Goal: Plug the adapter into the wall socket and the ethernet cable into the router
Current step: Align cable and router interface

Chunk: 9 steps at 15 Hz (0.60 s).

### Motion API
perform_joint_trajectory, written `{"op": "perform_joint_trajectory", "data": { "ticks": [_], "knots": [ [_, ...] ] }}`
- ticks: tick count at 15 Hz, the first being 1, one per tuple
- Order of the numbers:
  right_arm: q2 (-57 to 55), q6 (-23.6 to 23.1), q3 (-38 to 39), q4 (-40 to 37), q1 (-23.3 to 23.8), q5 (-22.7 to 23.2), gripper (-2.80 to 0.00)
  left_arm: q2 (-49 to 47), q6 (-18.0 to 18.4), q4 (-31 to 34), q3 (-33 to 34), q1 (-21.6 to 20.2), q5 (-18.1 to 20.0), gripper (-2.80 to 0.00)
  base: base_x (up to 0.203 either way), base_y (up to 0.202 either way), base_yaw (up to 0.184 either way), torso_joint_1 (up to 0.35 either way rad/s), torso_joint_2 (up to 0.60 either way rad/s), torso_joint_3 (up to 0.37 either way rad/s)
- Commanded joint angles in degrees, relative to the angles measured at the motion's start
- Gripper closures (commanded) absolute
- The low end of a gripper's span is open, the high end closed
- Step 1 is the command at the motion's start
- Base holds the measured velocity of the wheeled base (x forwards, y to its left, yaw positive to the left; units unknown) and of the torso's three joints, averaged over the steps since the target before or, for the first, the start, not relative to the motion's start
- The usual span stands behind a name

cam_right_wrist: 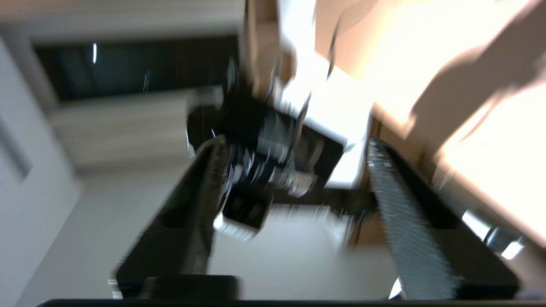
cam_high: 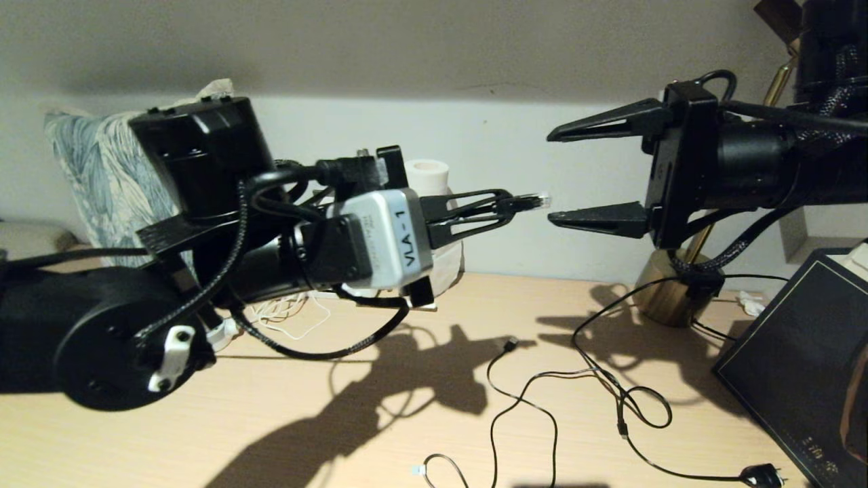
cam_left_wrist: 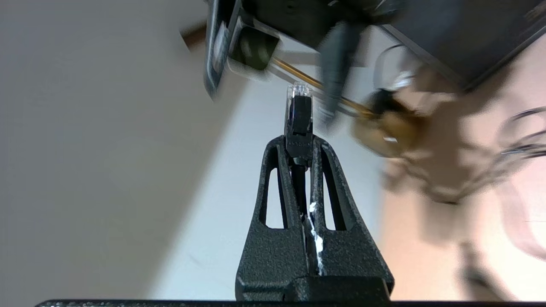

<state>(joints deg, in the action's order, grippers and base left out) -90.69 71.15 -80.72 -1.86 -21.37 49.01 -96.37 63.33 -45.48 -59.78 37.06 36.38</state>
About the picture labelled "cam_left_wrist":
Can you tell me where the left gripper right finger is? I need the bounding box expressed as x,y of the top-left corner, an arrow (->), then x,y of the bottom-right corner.
309,136 -> 395,301

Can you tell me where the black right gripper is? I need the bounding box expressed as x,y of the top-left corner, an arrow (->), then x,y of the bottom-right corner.
239,0 -> 406,126

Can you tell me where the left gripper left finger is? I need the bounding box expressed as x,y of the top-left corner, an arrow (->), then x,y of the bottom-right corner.
235,136 -> 308,301

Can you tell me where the black ethernet cable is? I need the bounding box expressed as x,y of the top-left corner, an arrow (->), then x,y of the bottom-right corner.
284,82 -> 315,219

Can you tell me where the brass desk lamp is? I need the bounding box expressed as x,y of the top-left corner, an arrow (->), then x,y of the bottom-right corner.
270,56 -> 430,159

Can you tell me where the black lamp power cord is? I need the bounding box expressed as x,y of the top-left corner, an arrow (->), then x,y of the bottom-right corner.
491,107 -> 546,171

